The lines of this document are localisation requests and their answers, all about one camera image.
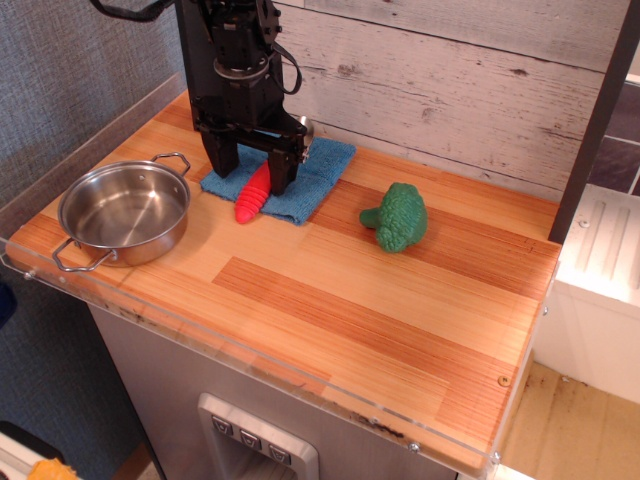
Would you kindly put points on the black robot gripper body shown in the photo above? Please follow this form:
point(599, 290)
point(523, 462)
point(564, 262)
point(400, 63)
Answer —
point(250, 110)

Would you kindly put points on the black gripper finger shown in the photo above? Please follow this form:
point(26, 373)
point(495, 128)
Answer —
point(283, 168)
point(222, 153)

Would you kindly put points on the red handled metal spoon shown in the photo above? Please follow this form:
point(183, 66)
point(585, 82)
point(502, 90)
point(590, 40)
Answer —
point(256, 191)

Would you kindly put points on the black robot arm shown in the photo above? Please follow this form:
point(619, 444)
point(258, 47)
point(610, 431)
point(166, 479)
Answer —
point(243, 34)

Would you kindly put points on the blue folded towel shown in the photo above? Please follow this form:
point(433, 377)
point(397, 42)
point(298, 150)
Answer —
point(315, 178)

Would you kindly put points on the stainless steel pot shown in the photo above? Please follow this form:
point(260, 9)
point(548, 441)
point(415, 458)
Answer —
point(124, 214)

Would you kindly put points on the green toy broccoli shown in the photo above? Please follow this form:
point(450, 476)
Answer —
point(400, 221)

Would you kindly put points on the clear acrylic edge guard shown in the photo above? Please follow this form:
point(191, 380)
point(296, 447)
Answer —
point(447, 405)

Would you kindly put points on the grey toy fridge cabinet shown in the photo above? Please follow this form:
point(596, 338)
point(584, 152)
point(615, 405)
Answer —
point(166, 380)

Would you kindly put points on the white toy sink unit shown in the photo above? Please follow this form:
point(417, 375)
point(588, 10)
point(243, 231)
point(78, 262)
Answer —
point(590, 329)

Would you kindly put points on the yellow object bottom left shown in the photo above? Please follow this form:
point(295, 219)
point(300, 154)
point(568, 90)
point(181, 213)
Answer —
point(51, 469)

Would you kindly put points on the dark left frame post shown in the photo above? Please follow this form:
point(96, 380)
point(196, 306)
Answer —
point(198, 57)

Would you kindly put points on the dark frame post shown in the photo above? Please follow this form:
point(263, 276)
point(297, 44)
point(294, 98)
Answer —
point(198, 57)
point(605, 104)

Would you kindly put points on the dark right frame post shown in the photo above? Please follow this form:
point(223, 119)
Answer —
point(605, 104)

